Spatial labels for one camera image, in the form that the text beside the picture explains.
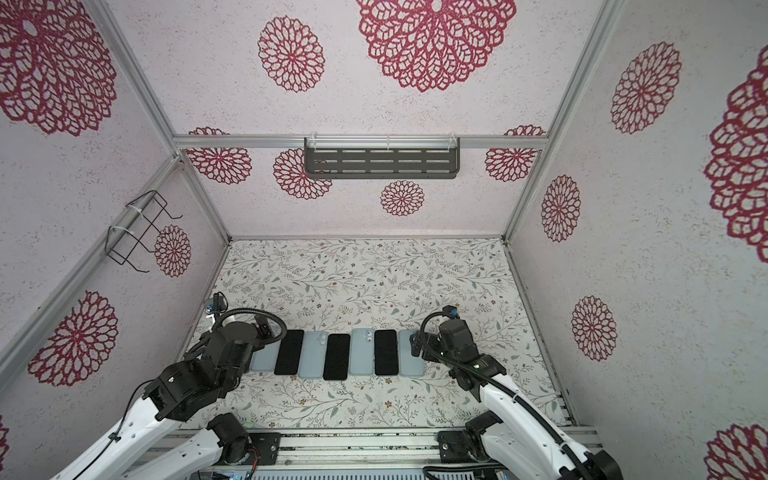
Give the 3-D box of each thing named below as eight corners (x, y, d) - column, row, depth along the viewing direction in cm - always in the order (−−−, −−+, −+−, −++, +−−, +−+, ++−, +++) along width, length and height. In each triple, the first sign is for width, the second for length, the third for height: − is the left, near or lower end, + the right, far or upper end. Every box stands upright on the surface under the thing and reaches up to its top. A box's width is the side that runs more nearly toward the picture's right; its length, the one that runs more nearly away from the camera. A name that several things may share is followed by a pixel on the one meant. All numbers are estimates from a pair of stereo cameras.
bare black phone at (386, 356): (373, 374, 88) (373, 371, 87) (374, 332, 97) (374, 329, 95) (398, 374, 88) (399, 371, 87) (397, 332, 97) (397, 329, 95)
